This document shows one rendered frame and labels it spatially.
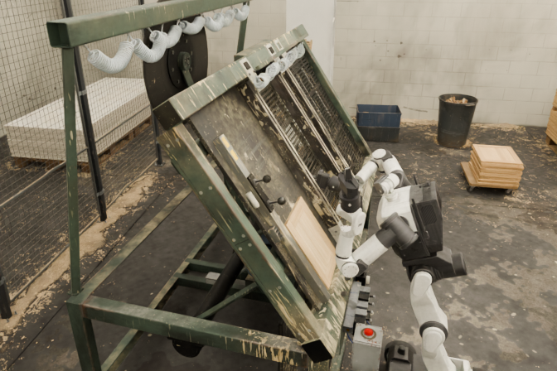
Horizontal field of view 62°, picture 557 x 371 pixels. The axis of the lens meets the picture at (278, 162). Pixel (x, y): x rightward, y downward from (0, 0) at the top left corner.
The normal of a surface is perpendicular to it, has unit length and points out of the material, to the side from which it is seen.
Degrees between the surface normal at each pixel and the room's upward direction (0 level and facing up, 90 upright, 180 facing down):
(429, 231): 90
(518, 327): 0
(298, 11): 90
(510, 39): 90
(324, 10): 90
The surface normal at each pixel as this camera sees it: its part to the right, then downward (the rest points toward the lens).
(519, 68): -0.17, 0.40
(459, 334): 0.00, -0.91
